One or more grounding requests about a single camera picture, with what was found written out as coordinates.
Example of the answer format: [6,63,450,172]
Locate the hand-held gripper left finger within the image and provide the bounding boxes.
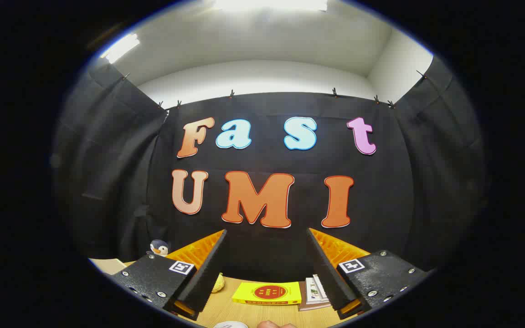
[110,229,227,322]

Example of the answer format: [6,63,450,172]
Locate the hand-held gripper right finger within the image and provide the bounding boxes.
[307,228,429,320]

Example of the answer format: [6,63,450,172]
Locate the penguin plush toy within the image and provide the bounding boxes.
[148,239,171,258]

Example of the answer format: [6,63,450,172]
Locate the yellow book red label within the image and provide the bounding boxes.
[232,282,302,306]

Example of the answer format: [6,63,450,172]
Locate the ceiling light panel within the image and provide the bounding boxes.
[100,33,141,64]
[212,0,328,12]

